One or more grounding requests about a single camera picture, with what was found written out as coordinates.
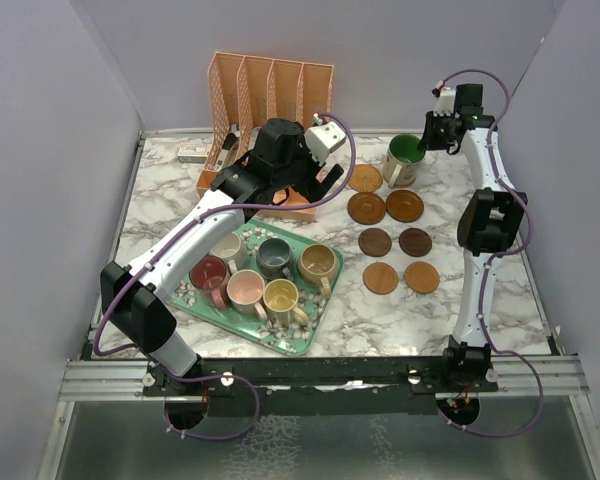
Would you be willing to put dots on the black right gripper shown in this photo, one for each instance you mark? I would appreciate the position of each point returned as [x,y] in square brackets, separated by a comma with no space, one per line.
[428,141]

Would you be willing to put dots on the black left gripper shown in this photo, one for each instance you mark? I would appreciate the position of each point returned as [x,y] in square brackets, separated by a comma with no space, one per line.
[311,188]

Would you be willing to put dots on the woven rattan coaster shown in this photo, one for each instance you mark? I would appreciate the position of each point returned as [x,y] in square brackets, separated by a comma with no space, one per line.
[366,178]

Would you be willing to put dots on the green mug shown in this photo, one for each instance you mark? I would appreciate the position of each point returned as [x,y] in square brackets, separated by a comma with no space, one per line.
[402,161]

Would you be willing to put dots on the brown wooden ringed coaster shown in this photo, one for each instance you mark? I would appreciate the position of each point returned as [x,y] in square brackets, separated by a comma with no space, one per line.
[404,206]

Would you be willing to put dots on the dark walnut coaster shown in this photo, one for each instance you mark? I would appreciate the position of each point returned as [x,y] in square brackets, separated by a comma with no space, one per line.
[375,242]
[415,242]

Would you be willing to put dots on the light orange wooden coaster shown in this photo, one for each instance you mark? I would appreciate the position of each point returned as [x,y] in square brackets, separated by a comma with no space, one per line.
[380,278]

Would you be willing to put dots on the maroon red mug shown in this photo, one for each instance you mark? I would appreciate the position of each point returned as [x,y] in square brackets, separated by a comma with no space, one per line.
[210,277]

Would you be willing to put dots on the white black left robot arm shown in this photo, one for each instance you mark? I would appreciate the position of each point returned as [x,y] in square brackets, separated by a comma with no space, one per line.
[133,297]

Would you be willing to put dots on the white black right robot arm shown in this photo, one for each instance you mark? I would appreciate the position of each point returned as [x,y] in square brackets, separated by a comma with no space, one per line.
[487,228]

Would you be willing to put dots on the tan brown mug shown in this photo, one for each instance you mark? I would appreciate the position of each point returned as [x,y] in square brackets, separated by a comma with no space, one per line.
[318,265]

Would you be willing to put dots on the dark grey blue mug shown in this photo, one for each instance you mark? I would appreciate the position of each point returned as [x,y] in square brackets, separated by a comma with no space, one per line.
[274,259]

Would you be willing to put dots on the black white stapler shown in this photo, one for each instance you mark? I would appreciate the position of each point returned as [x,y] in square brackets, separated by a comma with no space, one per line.
[228,151]

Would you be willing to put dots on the orange plastic desk organizer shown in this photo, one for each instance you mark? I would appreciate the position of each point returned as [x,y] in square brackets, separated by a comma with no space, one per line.
[246,91]

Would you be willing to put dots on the beige grey mug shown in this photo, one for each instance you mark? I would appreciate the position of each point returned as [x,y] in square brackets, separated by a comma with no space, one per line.
[232,250]

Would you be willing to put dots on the yellow mug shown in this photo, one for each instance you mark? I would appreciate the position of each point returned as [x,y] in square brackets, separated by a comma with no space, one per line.
[281,298]

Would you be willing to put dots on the small white staples box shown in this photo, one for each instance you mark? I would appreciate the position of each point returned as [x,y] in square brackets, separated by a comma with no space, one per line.
[191,152]

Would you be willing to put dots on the pink mug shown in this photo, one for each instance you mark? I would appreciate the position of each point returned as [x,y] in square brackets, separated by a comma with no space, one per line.
[245,290]

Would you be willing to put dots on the green floral tray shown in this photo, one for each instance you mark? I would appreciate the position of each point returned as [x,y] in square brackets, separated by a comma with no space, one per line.
[291,339]

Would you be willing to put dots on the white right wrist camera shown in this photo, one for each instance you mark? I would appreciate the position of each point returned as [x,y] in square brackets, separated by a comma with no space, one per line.
[445,100]

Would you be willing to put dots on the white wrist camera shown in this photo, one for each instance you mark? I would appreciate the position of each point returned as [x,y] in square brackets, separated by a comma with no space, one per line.
[323,140]
[445,100]

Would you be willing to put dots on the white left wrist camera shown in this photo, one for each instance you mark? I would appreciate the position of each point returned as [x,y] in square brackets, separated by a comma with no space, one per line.
[323,140]

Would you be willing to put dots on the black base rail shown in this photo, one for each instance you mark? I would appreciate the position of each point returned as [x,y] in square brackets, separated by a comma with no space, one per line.
[322,386]

